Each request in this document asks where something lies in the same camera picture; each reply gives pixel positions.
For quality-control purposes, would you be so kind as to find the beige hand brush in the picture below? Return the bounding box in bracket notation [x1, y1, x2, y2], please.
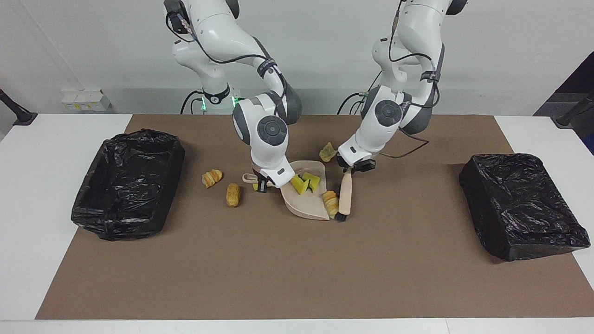
[336, 168, 354, 221]

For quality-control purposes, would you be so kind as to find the pale torn bread piece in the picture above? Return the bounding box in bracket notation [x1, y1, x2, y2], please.
[319, 142, 338, 163]

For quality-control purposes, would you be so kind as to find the long striped croissant piece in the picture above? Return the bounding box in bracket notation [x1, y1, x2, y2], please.
[323, 190, 340, 218]

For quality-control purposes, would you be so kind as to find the beige plastic dustpan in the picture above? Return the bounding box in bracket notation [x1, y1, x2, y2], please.
[242, 160, 331, 221]

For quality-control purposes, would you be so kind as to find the small striped croissant piece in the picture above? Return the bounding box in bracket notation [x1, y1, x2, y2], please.
[202, 169, 223, 189]

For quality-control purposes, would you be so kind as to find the black bag-lined bin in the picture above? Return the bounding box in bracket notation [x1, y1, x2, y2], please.
[459, 153, 591, 262]
[71, 129, 186, 241]

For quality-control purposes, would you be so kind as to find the brown table mat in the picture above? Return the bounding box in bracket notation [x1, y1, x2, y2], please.
[35, 115, 594, 320]

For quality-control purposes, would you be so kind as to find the black clamp stand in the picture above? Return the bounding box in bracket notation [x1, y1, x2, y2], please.
[551, 90, 594, 128]
[0, 88, 39, 127]

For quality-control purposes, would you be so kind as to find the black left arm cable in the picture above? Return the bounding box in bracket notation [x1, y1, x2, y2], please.
[389, 0, 441, 159]

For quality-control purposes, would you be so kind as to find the black left base cable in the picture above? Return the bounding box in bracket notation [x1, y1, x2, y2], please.
[337, 72, 383, 115]

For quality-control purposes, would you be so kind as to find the black base cable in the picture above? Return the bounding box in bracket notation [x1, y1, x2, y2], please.
[337, 72, 383, 115]
[180, 90, 206, 115]

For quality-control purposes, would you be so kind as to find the black right base cable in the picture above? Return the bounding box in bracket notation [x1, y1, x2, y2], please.
[180, 90, 206, 115]

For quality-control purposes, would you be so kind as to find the white wall socket box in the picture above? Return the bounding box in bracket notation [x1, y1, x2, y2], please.
[61, 89, 112, 112]

